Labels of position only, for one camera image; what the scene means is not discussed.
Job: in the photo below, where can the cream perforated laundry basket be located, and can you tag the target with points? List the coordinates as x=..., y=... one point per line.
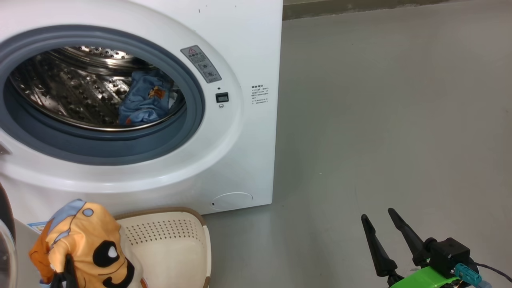
x=172, y=256

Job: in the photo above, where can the blue energy label sticker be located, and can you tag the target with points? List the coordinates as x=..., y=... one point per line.
x=36, y=227

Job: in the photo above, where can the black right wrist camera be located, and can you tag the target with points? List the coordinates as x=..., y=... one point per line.
x=450, y=254

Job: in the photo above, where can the round white filter cover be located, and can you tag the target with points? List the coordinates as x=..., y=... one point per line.
x=232, y=201

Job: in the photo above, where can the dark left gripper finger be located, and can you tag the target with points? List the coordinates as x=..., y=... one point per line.
x=71, y=276
x=58, y=282

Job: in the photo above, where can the black-rimmed glass washer door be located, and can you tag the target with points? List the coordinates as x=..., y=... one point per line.
x=6, y=256

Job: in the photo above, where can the black door latch socket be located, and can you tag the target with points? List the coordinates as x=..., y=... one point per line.
x=222, y=97

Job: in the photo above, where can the orange and blue cartoon garment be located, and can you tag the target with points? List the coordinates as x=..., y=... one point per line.
x=80, y=236

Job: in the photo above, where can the stainless steel washing machine drum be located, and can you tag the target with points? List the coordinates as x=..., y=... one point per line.
x=60, y=92

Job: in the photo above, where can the grey warning sticker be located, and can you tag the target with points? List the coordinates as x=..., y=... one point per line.
x=200, y=64

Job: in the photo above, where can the blue cartoon print garment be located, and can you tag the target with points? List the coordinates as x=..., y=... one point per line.
x=144, y=104

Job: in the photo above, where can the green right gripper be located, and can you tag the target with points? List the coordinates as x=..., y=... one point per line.
x=424, y=278

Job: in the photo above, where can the white front-load washing machine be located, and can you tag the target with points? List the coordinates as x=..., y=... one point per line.
x=240, y=160

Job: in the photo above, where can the small printed text label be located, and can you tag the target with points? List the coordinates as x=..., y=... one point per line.
x=260, y=94

